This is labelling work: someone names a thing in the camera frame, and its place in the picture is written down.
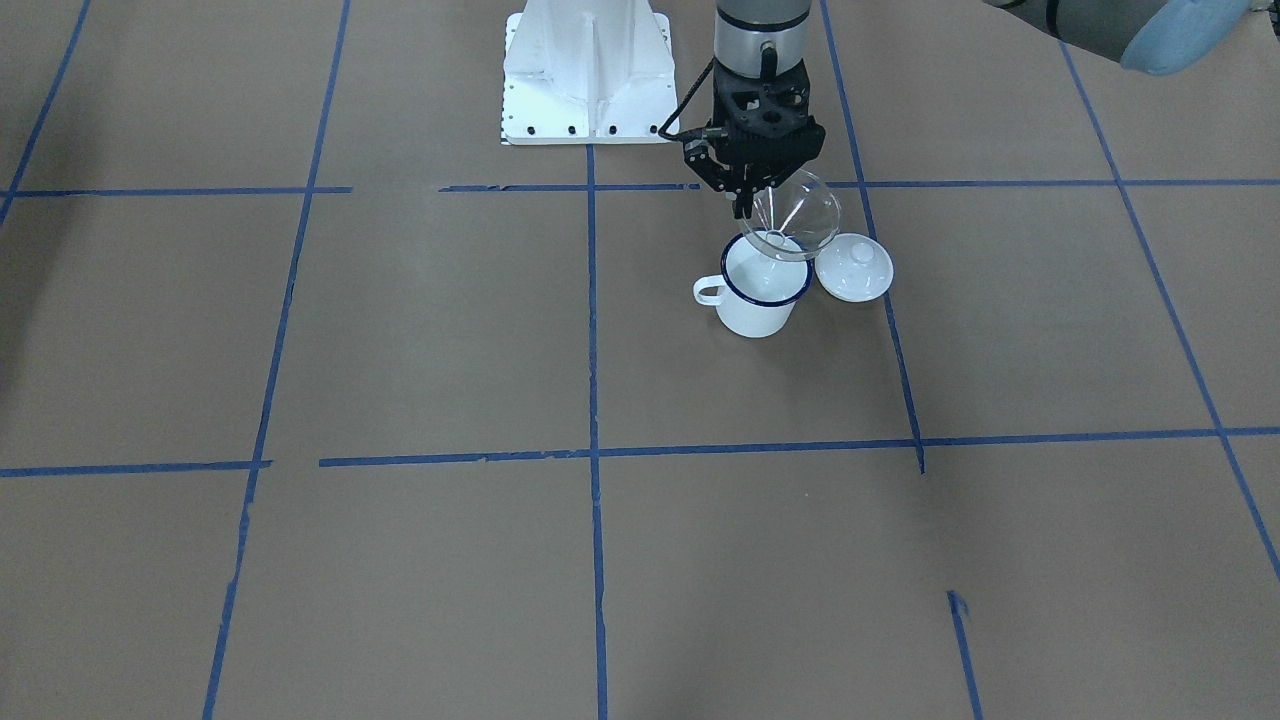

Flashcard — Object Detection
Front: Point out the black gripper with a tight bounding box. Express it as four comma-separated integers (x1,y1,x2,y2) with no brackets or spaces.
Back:
684,61,826,222

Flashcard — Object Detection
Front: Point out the clear plastic funnel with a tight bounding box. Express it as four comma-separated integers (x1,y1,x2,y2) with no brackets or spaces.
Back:
739,169,842,263

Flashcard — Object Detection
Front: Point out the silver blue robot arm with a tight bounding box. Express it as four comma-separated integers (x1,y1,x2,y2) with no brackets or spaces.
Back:
660,1,1251,220

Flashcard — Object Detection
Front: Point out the white enamel cup blue rim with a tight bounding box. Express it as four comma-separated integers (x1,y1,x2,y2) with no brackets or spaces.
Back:
692,233,815,340

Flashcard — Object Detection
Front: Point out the white round cup lid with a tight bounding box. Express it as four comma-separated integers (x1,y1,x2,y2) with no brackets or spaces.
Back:
814,233,895,304

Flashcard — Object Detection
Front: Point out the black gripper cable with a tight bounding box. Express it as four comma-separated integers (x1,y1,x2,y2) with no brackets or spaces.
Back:
657,58,719,141

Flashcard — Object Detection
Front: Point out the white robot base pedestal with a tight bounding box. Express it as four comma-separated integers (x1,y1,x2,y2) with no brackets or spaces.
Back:
500,1,677,146

